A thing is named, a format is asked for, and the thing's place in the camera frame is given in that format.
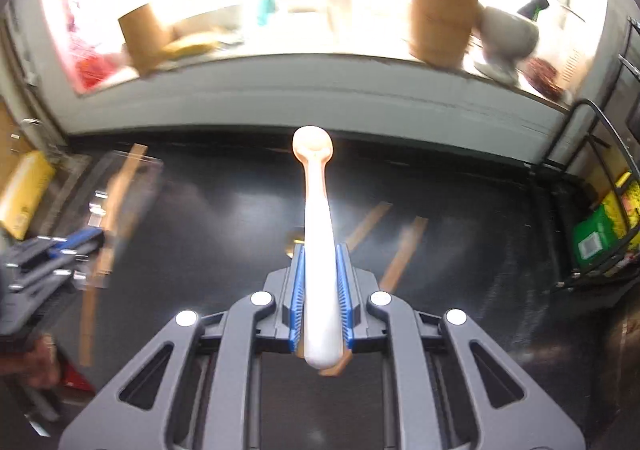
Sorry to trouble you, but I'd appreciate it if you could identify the yellow box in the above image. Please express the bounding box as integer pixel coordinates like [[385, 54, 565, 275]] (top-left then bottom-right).
[[0, 150, 56, 241]]

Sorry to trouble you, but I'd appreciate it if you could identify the chili flake jar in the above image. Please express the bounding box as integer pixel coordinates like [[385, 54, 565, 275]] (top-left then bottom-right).
[[522, 20, 588, 104]]

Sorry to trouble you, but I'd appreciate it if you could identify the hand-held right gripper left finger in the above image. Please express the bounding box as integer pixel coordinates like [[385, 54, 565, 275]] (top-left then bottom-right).
[[59, 245, 307, 450]]

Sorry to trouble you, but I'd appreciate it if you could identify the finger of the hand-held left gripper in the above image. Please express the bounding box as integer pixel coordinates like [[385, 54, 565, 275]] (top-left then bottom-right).
[[10, 252, 88, 293], [47, 228, 107, 258]]

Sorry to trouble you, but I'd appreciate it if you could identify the slim translucent spoon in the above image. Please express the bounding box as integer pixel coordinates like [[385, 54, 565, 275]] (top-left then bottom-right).
[[291, 126, 347, 371]]

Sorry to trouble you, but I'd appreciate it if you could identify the green label bottle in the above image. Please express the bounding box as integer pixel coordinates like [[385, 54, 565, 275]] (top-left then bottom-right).
[[571, 171, 640, 277]]

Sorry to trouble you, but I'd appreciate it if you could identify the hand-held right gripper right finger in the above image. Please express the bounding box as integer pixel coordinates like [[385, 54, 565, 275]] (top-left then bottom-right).
[[336, 244, 586, 450]]

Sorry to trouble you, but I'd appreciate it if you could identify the black wire rack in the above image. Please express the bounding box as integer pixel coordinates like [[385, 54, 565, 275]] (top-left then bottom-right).
[[530, 14, 640, 291]]

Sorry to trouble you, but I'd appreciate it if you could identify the pink detergent bottle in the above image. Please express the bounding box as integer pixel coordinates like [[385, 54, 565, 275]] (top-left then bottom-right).
[[62, 0, 123, 88]]

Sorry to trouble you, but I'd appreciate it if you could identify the clear plastic container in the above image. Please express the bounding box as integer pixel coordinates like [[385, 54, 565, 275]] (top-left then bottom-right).
[[87, 150, 166, 291]]

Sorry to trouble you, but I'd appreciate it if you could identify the dark pan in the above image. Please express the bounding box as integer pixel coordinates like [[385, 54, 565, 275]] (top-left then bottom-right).
[[597, 300, 640, 450]]

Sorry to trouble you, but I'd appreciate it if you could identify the large bamboo utensil holder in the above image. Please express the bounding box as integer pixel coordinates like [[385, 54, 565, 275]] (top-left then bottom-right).
[[408, 0, 482, 71]]

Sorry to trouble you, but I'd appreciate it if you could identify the small bamboo cup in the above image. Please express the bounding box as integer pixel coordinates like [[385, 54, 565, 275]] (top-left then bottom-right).
[[118, 3, 174, 76]]

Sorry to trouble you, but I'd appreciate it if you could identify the person's left hand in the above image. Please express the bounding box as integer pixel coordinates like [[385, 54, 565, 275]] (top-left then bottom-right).
[[0, 332, 62, 388]]

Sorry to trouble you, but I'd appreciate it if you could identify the stone mortar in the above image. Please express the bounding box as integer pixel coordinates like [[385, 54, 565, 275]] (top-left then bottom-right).
[[474, 4, 542, 83]]

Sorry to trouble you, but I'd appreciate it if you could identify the metal faucet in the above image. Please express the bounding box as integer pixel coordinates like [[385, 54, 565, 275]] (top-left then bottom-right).
[[19, 118, 52, 147]]

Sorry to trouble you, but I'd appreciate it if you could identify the dark stone pestle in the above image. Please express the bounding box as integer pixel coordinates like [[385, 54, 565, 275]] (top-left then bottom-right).
[[516, 0, 552, 24]]

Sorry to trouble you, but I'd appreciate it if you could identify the light wooden chopstick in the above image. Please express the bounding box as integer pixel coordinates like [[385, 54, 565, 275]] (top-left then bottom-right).
[[79, 144, 149, 367], [320, 216, 429, 377]]

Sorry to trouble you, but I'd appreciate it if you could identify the yellow sponge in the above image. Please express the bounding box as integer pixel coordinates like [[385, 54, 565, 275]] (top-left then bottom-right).
[[165, 31, 222, 61]]

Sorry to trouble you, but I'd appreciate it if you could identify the wooden board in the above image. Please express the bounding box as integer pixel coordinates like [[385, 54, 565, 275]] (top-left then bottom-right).
[[0, 97, 31, 155]]

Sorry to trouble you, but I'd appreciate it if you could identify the red object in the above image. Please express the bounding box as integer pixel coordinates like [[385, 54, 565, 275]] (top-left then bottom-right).
[[59, 362, 96, 392]]

